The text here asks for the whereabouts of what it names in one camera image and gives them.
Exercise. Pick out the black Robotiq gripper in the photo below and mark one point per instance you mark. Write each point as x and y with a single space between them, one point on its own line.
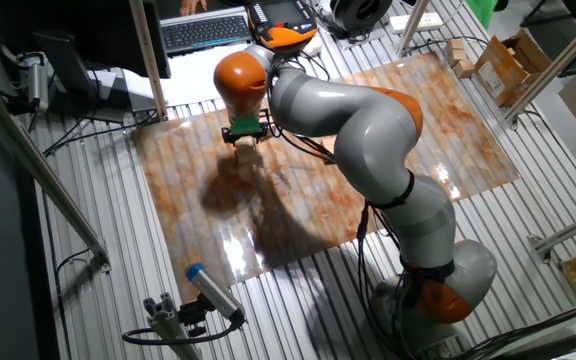
246 137

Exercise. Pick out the wooden cube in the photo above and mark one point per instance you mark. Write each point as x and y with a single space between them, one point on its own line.
246 152

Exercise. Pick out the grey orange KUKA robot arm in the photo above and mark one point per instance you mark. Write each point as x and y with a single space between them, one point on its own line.
378 145

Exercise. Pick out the person hand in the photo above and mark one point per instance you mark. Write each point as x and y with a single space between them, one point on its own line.
192 6

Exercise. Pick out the white paper sheet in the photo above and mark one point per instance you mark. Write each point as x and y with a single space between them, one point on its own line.
188 70
190 95

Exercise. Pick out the orange marble pattern mat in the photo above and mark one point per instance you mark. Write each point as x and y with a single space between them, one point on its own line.
268 220

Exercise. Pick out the black computer keyboard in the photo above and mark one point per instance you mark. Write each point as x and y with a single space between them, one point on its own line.
205 32

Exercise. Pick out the white computer mouse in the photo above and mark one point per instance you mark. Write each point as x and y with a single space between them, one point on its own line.
314 47

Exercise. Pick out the orange black teach pendant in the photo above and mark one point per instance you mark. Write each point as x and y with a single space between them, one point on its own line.
283 22

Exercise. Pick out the black round spool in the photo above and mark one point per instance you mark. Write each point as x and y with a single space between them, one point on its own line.
348 12

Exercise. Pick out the black computer monitor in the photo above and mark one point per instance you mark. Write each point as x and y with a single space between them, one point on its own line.
93 30

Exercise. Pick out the grey monitor stand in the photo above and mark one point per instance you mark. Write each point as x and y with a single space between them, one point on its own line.
65 60

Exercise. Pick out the white power strip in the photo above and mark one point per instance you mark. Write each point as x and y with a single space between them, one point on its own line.
430 21

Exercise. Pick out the spare wooden block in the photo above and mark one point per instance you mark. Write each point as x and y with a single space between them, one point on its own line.
464 69
455 50

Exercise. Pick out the green cloth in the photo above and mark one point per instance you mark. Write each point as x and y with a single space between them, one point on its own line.
480 10

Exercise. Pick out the brown cardboard box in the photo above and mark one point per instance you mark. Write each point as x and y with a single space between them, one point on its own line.
505 70

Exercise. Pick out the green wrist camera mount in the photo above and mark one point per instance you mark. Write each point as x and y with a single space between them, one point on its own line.
245 125

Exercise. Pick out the beige upright frame post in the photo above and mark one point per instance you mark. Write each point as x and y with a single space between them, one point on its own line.
148 60

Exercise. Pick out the silver camera with blue cap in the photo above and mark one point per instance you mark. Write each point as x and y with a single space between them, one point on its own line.
213 292

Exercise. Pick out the aluminium upright post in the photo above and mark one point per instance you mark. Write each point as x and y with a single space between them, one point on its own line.
412 25

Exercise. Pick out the aluminium profile camera mount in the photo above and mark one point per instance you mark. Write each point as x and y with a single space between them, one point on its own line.
168 325

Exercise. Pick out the long aluminium frame rail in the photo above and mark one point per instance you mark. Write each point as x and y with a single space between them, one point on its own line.
33 160

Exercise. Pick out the aluminium frame beam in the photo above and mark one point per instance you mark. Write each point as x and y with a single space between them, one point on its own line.
558 65
568 230

